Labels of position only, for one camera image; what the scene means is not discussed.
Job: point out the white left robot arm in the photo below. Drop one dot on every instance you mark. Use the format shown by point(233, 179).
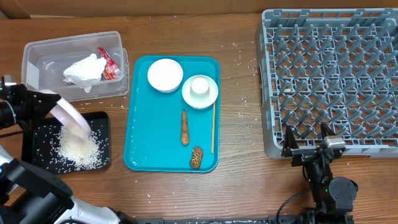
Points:
point(30, 194)

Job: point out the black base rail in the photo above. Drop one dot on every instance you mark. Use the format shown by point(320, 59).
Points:
point(269, 220)

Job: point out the wooden chopstick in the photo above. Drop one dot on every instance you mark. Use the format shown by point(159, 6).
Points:
point(213, 128)

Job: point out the white napkin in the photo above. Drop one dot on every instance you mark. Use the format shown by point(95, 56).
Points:
point(85, 72)

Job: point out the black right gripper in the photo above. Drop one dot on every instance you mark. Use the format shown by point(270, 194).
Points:
point(290, 149)

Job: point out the pink small bowl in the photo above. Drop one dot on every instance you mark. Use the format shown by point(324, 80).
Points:
point(165, 75)

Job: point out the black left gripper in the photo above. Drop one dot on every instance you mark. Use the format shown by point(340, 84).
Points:
point(35, 109)

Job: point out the black tray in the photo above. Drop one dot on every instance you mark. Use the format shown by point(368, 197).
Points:
point(40, 146)

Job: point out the pile of rice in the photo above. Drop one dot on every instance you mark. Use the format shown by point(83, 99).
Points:
point(83, 153)

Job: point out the teal plastic tray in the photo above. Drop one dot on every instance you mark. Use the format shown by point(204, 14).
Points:
point(154, 124)

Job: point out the brown shiitake mushroom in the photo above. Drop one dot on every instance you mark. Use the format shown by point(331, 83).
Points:
point(197, 156)

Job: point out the white upturned cup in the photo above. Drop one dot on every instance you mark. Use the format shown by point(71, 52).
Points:
point(199, 85)

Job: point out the white saucer plate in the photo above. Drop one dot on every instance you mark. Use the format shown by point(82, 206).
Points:
point(200, 102)

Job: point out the large white plate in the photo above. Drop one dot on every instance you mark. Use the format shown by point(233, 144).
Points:
point(71, 119)

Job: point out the grey dishwasher rack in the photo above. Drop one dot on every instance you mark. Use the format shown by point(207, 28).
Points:
point(333, 66)

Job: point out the red snack wrapper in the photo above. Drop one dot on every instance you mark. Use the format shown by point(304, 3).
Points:
point(112, 70)

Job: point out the brown carrot piece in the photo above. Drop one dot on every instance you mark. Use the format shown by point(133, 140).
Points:
point(184, 131)

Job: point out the clear plastic bin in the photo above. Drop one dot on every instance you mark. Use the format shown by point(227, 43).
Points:
point(45, 61)

